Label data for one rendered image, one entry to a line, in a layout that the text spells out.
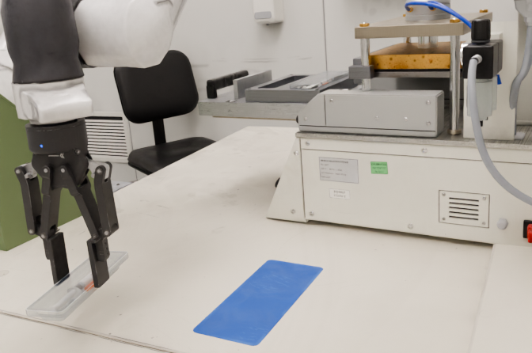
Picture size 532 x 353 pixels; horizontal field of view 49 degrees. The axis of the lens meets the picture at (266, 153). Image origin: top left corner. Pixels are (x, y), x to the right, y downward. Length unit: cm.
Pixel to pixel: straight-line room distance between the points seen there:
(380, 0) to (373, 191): 170
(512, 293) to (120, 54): 58
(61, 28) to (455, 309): 62
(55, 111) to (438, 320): 55
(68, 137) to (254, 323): 35
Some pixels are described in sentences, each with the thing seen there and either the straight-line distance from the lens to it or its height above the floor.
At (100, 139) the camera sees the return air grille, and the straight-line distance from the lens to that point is 358.
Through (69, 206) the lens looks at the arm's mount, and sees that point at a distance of 129.
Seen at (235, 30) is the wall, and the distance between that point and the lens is 293.
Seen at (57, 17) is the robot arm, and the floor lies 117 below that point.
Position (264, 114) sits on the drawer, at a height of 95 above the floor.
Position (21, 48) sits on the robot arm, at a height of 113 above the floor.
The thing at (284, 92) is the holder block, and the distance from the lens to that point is 114.
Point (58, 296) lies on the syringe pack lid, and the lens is 85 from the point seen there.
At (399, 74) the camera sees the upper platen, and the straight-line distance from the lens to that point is 105.
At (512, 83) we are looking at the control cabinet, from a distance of 95.
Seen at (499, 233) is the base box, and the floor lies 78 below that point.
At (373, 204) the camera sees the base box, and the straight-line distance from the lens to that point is 105.
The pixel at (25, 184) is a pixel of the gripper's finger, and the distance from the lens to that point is 86.
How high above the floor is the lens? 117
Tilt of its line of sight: 15 degrees down
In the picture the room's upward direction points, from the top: 5 degrees counter-clockwise
